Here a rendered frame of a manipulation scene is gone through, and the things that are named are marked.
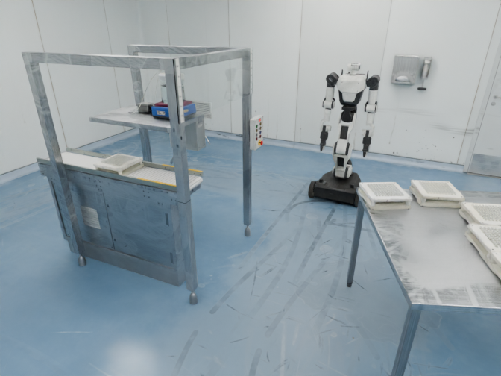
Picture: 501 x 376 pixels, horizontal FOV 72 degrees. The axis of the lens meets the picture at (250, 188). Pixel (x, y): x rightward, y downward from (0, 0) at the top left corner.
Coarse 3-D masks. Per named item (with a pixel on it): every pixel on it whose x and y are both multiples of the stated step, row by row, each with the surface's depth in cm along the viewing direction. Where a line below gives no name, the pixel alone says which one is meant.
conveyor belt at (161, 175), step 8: (64, 152) 289; (64, 160) 272; (72, 160) 272; (80, 160) 272; (88, 160) 272; (96, 160) 272; (144, 168) 257; (152, 168) 257; (136, 176) 244; (144, 176) 244; (152, 176) 244; (160, 176) 244; (168, 176) 244; (192, 176) 244; (192, 184) 233
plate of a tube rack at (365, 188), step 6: (360, 186) 225; (366, 186) 222; (396, 186) 222; (366, 192) 214; (372, 192) 213; (372, 198) 206; (378, 198) 206; (384, 198) 206; (390, 198) 206; (396, 198) 206; (402, 198) 206; (408, 198) 206
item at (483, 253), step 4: (468, 236) 179; (472, 236) 177; (472, 240) 175; (476, 240) 174; (476, 244) 171; (480, 244) 171; (480, 248) 168; (484, 248) 168; (480, 252) 167; (484, 252) 165; (484, 256) 163
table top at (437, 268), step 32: (480, 192) 229; (384, 224) 193; (416, 224) 193; (448, 224) 193; (416, 256) 167; (448, 256) 167; (480, 256) 167; (416, 288) 146; (448, 288) 146; (480, 288) 146
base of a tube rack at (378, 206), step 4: (360, 192) 225; (364, 192) 223; (364, 196) 219; (368, 200) 214; (368, 204) 211; (376, 204) 209; (380, 204) 209; (384, 204) 209; (388, 204) 209; (392, 204) 209; (396, 204) 209; (400, 204) 209; (404, 204) 209; (372, 208) 208; (376, 208) 208; (380, 208) 208; (384, 208) 208; (388, 208) 208; (392, 208) 208; (396, 208) 208; (400, 208) 208; (404, 208) 208
